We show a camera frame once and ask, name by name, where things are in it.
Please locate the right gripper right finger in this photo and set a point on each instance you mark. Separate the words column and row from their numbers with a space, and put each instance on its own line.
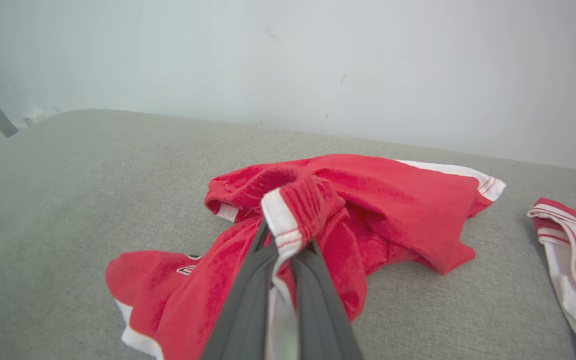
column 323, row 325

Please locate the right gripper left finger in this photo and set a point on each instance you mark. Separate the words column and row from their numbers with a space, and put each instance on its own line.
column 240, row 320

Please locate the red and white jersey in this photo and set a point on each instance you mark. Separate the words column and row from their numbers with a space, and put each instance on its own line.
column 398, row 210

